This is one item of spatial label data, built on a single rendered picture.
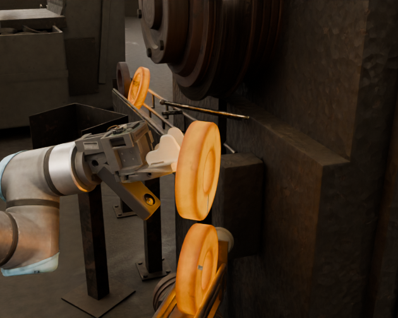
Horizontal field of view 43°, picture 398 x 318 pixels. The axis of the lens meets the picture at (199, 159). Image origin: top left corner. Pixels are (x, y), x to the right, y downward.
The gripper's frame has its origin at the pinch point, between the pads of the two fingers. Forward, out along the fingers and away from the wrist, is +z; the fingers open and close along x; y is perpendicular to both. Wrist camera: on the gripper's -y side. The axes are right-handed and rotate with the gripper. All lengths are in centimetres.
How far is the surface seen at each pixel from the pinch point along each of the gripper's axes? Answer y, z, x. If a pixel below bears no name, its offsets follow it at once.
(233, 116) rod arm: -3.8, -4.1, 38.4
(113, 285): -72, -81, 78
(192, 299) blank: -20.9, -4.8, -7.4
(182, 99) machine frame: -6, -33, 82
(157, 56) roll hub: 13.5, -18.5, 39.2
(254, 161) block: -12.5, 0.6, 29.9
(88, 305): -71, -84, 64
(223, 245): -20.4, -3.3, 8.4
